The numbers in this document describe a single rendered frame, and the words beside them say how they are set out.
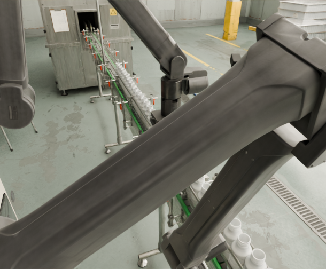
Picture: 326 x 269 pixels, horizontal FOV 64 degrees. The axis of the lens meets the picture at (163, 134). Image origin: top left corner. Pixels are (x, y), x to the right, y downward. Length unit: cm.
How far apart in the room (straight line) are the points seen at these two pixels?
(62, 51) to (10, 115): 403
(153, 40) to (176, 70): 9
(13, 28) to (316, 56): 51
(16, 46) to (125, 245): 187
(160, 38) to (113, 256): 183
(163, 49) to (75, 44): 398
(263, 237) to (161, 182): 223
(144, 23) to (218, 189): 40
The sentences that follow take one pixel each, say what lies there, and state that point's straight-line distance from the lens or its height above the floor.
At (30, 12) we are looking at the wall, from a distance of 1011.
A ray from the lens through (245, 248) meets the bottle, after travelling 87.
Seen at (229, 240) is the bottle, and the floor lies 111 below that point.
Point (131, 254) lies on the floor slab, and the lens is 220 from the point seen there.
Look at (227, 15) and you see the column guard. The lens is 901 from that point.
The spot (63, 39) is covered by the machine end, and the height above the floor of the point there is 94.
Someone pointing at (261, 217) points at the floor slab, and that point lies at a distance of 255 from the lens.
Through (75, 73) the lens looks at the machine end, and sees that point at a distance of 473.
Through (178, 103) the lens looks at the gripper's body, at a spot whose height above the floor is 153.
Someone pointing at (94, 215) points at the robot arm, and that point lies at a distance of 21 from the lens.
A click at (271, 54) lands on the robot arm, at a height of 178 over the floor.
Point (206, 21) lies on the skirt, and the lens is 1151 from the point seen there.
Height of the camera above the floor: 183
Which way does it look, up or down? 32 degrees down
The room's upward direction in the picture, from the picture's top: straight up
